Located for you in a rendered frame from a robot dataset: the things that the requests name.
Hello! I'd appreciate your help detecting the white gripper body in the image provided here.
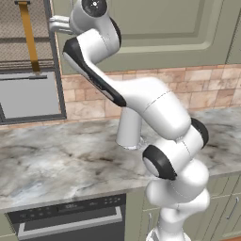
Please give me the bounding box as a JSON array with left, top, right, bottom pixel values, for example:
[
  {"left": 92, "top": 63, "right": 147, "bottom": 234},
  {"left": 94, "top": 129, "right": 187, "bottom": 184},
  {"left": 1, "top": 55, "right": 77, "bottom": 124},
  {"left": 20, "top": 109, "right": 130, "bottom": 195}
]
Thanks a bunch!
[{"left": 48, "top": 15, "right": 75, "bottom": 35}]

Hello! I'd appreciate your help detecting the green base cabinet door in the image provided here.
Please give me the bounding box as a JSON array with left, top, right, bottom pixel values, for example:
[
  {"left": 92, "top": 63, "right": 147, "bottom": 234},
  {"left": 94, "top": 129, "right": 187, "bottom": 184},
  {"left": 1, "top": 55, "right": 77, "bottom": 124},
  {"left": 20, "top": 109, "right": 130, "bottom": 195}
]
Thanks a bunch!
[
  {"left": 207, "top": 191, "right": 241, "bottom": 240},
  {"left": 138, "top": 206, "right": 165, "bottom": 241}
]

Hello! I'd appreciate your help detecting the brown woven window blind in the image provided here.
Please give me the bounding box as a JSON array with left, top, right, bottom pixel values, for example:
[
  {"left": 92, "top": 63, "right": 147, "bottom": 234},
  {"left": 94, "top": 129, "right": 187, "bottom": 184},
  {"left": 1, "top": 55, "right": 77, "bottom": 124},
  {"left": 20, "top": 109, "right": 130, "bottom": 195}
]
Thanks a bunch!
[{"left": 0, "top": 0, "right": 55, "bottom": 72}]

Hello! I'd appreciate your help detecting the black dishwasher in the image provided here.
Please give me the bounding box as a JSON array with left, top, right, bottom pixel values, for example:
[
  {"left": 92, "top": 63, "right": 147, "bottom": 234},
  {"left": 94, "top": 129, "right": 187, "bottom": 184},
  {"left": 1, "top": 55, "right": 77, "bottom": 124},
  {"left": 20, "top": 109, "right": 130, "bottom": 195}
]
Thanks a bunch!
[{"left": 6, "top": 193, "right": 127, "bottom": 241}]

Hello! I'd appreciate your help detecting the green drawer front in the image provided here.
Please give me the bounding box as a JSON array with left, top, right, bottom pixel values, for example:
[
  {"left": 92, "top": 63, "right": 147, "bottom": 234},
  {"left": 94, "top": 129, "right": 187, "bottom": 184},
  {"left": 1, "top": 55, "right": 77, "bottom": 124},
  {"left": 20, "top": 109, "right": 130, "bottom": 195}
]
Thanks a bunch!
[{"left": 207, "top": 174, "right": 241, "bottom": 198}]

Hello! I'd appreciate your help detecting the large green wall cabinet door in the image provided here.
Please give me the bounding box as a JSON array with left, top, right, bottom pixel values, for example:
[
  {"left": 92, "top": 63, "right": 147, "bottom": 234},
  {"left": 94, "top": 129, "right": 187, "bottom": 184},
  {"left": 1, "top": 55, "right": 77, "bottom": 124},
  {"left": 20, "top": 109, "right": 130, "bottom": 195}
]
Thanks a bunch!
[{"left": 51, "top": 0, "right": 241, "bottom": 75}]

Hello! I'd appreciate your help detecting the narrow green wall cabinet door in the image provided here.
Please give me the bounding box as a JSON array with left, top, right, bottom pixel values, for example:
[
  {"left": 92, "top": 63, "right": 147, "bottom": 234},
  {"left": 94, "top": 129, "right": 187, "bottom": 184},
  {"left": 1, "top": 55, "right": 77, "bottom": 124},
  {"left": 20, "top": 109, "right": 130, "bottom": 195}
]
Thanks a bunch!
[{"left": 225, "top": 18, "right": 241, "bottom": 66}]

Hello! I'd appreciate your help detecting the silver dishwasher handle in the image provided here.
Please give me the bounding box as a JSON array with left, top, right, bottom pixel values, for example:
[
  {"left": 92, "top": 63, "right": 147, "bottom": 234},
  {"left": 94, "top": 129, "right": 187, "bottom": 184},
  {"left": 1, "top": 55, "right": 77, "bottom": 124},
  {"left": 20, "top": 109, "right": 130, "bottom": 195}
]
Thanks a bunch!
[{"left": 16, "top": 206, "right": 124, "bottom": 241}]

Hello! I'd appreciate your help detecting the silver cabinet door handle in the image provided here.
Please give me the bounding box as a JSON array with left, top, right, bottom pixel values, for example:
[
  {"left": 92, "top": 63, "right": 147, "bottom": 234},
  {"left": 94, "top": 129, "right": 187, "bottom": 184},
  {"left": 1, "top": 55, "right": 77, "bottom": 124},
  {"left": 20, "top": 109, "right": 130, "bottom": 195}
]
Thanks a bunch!
[
  {"left": 226, "top": 195, "right": 240, "bottom": 221},
  {"left": 147, "top": 212, "right": 153, "bottom": 233}
]

